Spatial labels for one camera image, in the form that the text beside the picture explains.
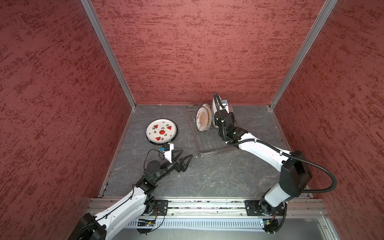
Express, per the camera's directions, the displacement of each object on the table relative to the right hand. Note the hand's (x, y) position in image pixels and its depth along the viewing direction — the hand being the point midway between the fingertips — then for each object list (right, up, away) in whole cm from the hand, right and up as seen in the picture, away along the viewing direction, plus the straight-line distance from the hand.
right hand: (223, 113), depth 83 cm
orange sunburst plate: (-11, -3, +19) cm, 22 cm away
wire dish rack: (-7, -19, +15) cm, 26 cm away
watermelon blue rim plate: (-40, -12, +18) cm, 45 cm away
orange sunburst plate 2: (+13, +6, +39) cm, 42 cm away
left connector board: (-42, -55, -10) cm, 70 cm away
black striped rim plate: (-33, -18, +15) cm, 40 cm away
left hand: (-19, -23, -6) cm, 31 cm away
